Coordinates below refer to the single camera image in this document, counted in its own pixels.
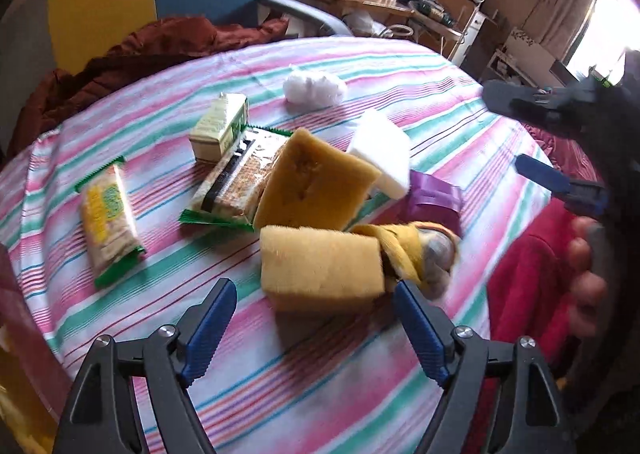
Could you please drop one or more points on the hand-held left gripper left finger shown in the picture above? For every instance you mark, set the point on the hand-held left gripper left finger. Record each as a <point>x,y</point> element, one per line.
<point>210,334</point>

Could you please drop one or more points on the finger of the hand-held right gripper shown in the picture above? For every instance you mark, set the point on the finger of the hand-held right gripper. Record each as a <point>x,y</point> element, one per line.
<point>520,101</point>
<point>542,173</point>

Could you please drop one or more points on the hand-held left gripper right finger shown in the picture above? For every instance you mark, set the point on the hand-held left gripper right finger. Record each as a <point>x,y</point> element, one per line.
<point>422,334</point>

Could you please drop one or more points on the light yellow sponge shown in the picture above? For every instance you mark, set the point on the light yellow sponge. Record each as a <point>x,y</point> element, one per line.
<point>315,264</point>

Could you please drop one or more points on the white foam block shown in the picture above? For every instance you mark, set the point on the white foam block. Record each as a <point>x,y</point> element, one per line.
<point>382,153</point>

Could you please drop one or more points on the green yellow cracker packet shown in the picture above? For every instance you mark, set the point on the green yellow cracker packet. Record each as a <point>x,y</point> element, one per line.
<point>107,219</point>

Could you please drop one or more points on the large ochre sponge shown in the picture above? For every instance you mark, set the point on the large ochre sponge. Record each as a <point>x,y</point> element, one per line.
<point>310,184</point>

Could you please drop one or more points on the white tissue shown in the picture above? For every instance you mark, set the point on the white tissue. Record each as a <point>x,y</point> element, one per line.
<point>312,86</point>

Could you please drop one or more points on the person's right hand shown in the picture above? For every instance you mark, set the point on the person's right hand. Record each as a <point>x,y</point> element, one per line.
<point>582,284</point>

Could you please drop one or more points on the white shelf unit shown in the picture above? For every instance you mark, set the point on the white shelf unit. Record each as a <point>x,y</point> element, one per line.
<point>520,56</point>

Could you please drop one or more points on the red garment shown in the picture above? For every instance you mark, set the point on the red garment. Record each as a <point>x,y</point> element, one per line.
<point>530,259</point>

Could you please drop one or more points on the pink green striped tablecloth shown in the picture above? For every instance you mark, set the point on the pink green striped tablecloth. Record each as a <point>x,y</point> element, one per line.
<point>350,384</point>

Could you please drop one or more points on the purple packet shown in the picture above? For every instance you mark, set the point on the purple packet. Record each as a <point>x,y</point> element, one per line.
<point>432,199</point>

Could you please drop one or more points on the bright window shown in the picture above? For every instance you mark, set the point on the bright window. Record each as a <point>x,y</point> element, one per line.
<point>617,23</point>

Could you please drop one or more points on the white plastic bag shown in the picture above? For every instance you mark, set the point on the white plastic bag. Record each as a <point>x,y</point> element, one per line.
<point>360,21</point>

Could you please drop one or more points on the rust brown blanket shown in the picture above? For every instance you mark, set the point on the rust brown blanket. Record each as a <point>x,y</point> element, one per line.
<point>150,43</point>

